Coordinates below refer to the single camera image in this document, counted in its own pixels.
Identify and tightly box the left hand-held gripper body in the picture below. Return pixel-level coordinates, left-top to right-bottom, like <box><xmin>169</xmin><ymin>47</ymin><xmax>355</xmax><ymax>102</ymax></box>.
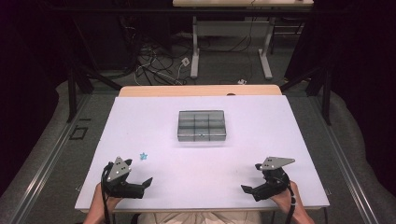
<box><xmin>100</xmin><ymin>156</ymin><xmax>146</xmax><ymax>200</ymax></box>

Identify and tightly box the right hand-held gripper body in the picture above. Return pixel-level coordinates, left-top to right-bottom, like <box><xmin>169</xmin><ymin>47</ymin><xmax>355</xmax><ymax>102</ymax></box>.
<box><xmin>251</xmin><ymin>156</ymin><xmax>296</xmax><ymax>203</ymax></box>

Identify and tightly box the clear plastic compartment box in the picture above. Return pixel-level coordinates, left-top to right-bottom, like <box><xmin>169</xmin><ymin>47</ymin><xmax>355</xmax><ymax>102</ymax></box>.
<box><xmin>177</xmin><ymin>109</ymin><xmax>228</xmax><ymax>143</ymax></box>

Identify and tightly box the person's right hand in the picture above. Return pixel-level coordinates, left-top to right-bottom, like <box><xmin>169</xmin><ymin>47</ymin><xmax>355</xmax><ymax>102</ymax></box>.
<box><xmin>268</xmin><ymin>181</ymin><xmax>302</xmax><ymax>217</ymax></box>

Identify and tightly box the person's left hand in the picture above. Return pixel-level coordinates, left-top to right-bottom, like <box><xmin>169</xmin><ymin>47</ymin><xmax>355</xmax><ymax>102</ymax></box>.
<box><xmin>92</xmin><ymin>182</ymin><xmax>124</xmax><ymax>217</ymax></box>

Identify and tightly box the white table board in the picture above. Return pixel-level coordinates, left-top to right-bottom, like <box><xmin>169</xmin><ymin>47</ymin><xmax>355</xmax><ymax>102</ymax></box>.
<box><xmin>74</xmin><ymin>94</ymin><xmax>331</xmax><ymax>211</ymax></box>

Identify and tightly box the person's beige lap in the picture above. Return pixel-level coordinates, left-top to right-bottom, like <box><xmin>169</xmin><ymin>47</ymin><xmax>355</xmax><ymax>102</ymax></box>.
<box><xmin>136</xmin><ymin>211</ymin><xmax>263</xmax><ymax>224</ymax></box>

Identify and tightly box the black metal stand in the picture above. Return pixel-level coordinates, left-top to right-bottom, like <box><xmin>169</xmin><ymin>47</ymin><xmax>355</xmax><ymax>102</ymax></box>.
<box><xmin>65</xmin><ymin>18</ymin><xmax>123</xmax><ymax>124</ymax></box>
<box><xmin>279</xmin><ymin>60</ymin><xmax>332</xmax><ymax>126</ymax></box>

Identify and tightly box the wooden table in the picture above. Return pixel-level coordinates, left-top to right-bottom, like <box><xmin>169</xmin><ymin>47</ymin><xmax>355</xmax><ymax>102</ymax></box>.
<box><xmin>79</xmin><ymin>84</ymin><xmax>328</xmax><ymax>215</ymax></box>

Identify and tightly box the white power strip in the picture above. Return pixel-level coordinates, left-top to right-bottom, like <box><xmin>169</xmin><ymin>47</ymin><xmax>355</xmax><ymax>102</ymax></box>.
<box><xmin>151</xmin><ymin>69</ymin><xmax>184</xmax><ymax>86</ymax></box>

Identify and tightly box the dark curtain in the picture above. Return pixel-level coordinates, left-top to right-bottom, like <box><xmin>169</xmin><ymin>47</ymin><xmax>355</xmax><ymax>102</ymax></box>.
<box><xmin>0</xmin><ymin>0</ymin><xmax>78</xmax><ymax>195</ymax></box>
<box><xmin>284</xmin><ymin>0</ymin><xmax>396</xmax><ymax>198</ymax></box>

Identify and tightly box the white-legged desk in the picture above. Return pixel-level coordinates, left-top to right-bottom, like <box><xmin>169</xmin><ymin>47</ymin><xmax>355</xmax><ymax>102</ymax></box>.
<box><xmin>172</xmin><ymin>0</ymin><xmax>315</xmax><ymax>80</ymax></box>

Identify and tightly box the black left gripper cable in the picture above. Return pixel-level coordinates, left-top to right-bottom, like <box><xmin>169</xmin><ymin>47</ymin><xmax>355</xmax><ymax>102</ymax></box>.
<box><xmin>99</xmin><ymin>161</ymin><xmax>114</xmax><ymax>224</ymax></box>

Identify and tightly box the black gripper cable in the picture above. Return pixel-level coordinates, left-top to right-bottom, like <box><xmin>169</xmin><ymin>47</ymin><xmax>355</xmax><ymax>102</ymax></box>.
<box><xmin>279</xmin><ymin>175</ymin><xmax>297</xmax><ymax>224</ymax></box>
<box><xmin>99</xmin><ymin>161</ymin><xmax>114</xmax><ymax>224</ymax></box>

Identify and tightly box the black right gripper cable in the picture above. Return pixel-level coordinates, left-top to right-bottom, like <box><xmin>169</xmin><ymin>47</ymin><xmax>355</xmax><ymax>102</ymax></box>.
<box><xmin>279</xmin><ymin>175</ymin><xmax>297</xmax><ymax>224</ymax></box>

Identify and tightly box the aluminium floor rail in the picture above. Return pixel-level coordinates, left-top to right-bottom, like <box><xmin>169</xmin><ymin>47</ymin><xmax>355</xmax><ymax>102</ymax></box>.
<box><xmin>6</xmin><ymin>94</ymin><xmax>92</xmax><ymax>224</ymax></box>
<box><xmin>311</xmin><ymin>94</ymin><xmax>380</xmax><ymax>224</ymax></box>

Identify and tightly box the tangle of floor cables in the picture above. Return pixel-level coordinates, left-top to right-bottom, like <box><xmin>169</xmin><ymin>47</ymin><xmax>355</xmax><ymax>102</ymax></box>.
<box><xmin>120</xmin><ymin>15</ymin><xmax>194</xmax><ymax>87</ymax></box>

